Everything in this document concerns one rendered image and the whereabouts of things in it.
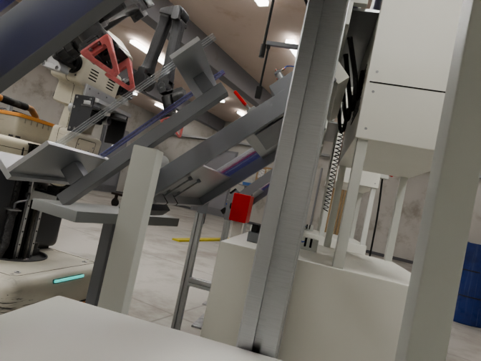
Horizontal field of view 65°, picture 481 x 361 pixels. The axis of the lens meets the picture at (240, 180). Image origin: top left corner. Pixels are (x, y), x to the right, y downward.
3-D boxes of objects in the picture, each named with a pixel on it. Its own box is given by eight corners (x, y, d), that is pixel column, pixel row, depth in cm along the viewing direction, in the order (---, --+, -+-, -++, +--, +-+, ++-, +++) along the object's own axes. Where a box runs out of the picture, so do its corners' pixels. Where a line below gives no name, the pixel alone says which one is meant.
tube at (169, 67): (22, 170, 82) (20, 165, 82) (26, 170, 83) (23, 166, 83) (215, 36, 81) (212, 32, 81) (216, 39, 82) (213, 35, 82)
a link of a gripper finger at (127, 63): (147, 85, 89) (127, 54, 90) (137, 74, 82) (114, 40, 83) (124, 101, 89) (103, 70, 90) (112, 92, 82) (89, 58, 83)
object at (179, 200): (142, 203, 121) (132, 185, 122) (200, 206, 186) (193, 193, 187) (146, 201, 121) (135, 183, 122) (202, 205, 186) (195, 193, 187)
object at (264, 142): (243, 140, 117) (235, 126, 118) (266, 165, 182) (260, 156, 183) (336, 81, 114) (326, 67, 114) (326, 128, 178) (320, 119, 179)
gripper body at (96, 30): (126, 54, 88) (109, 30, 88) (108, 34, 78) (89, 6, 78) (103, 71, 88) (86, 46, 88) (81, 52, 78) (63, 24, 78)
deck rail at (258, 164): (200, 206, 186) (194, 195, 187) (201, 206, 188) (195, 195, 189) (326, 128, 178) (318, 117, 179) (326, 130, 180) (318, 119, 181)
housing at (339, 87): (326, 92, 114) (301, 54, 116) (321, 127, 162) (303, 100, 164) (349, 76, 113) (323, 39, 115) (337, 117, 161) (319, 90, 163)
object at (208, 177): (142, 195, 122) (137, 186, 122) (200, 200, 186) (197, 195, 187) (191, 163, 120) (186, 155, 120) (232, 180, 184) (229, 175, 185)
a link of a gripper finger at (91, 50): (138, 74, 82) (115, 40, 83) (126, 61, 75) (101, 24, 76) (112, 92, 82) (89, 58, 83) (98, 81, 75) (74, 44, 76)
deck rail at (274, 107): (140, 203, 119) (131, 187, 120) (142, 203, 121) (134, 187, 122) (336, 79, 112) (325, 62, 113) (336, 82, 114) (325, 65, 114)
